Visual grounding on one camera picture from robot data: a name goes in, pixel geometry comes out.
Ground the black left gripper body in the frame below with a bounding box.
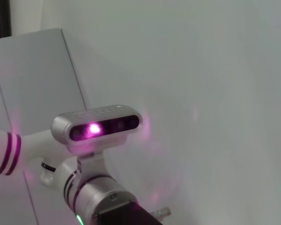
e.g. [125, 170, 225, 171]
[93, 202, 164, 225]

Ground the white cabinet panel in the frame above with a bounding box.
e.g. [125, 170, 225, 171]
[0, 28, 94, 225]

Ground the dark curtain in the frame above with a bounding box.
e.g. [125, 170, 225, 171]
[0, 0, 13, 41]

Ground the left wrist cable with connector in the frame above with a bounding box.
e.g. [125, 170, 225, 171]
[151, 207, 172, 219]

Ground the silver camera mount bracket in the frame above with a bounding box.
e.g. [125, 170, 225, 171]
[76, 151, 105, 179]

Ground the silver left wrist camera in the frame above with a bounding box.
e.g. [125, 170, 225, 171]
[51, 103, 144, 154]

